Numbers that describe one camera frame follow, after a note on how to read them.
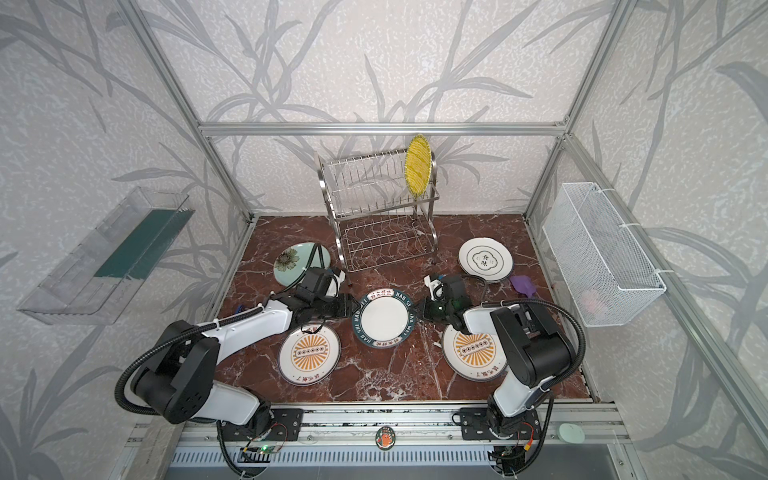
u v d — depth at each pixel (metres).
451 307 0.75
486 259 1.08
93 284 0.64
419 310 0.84
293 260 1.06
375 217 0.82
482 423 0.74
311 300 0.70
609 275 0.61
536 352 0.47
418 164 0.87
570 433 0.71
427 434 0.73
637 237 0.66
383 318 0.91
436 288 0.86
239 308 0.93
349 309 0.79
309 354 0.85
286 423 0.74
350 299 0.81
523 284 0.99
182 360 0.49
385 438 0.72
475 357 0.84
